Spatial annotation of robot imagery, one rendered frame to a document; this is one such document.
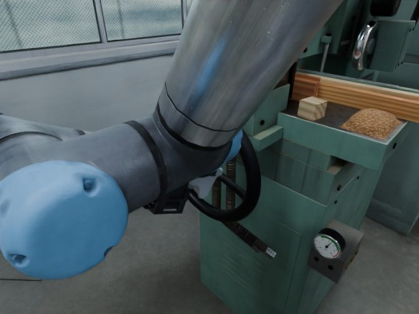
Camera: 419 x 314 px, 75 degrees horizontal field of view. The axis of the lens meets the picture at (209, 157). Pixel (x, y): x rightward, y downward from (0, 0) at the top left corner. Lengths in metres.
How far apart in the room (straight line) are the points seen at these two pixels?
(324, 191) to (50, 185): 0.59
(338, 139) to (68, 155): 0.52
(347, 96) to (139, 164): 0.62
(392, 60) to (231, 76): 0.74
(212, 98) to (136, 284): 1.29
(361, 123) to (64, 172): 0.55
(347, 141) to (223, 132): 0.43
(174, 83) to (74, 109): 1.62
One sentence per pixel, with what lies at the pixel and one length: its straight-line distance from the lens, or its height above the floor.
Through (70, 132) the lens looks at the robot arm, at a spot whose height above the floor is 1.01.
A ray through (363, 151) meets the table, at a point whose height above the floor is 0.87.
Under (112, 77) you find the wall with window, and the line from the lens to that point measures 1.85.
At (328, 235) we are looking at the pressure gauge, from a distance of 0.67.
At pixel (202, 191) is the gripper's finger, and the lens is 0.45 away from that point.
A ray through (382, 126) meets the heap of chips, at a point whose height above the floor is 0.92.
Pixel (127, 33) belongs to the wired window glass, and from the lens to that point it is 1.96.
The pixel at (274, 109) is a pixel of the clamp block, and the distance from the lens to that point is 0.65.
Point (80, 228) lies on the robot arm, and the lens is 0.19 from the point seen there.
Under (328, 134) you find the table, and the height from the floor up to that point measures 0.88.
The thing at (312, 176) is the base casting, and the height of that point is 0.77.
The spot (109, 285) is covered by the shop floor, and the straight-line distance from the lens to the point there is 1.45.
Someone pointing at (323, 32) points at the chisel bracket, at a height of 1.05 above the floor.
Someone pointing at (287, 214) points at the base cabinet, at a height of 0.63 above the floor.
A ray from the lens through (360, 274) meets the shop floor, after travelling 1.58.
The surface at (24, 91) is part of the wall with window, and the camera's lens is 1.72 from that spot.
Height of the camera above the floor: 1.13
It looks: 30 degrees down
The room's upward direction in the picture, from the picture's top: straight up
